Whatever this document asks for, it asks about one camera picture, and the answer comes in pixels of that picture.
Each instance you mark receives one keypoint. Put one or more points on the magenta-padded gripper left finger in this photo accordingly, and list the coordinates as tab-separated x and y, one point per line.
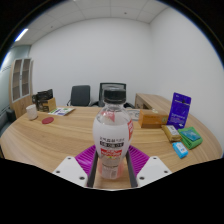
70	168

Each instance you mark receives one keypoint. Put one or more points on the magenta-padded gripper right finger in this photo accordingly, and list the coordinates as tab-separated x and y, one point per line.
153	168

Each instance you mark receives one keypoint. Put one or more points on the clear drink bottle black cap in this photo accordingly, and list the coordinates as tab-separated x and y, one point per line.
112	130

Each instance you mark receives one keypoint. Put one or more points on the small blue packet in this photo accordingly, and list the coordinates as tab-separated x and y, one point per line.
180	149

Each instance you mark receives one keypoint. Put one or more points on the tan snack packet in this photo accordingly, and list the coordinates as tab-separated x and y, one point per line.
171	133

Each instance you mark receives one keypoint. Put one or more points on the green cloth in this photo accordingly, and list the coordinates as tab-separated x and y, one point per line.
192	141

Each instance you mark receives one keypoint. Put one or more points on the orange-brown box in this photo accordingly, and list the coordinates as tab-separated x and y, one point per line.
152	119

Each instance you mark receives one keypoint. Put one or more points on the clear plastic packet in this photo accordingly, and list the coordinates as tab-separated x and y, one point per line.
134	115

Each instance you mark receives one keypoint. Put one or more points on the white sticker sheet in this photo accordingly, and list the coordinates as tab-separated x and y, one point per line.
62	111

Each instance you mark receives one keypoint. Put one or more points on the purple pouch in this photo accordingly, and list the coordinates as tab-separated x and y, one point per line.
179	110

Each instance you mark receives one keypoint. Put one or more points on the brown carton with gold label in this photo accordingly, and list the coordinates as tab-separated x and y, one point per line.
50	105

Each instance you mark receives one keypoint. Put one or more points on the wooden side desk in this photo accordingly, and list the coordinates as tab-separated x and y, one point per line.
151	100

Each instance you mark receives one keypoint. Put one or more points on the black padded office chair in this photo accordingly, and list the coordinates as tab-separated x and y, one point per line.
80	96

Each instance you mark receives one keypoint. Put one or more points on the flat black carton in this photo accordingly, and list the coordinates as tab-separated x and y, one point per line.
43	95

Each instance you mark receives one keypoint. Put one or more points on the black sofa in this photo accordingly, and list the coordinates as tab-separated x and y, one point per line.
11	115

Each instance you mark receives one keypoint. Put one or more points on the black mesh office chair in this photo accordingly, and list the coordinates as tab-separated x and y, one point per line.
101	93

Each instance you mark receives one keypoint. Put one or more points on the wooden glass-door shelf unit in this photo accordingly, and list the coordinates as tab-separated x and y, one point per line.
21	86

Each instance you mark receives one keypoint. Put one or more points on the rectangular ceiling light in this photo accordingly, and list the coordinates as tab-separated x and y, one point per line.
21	35

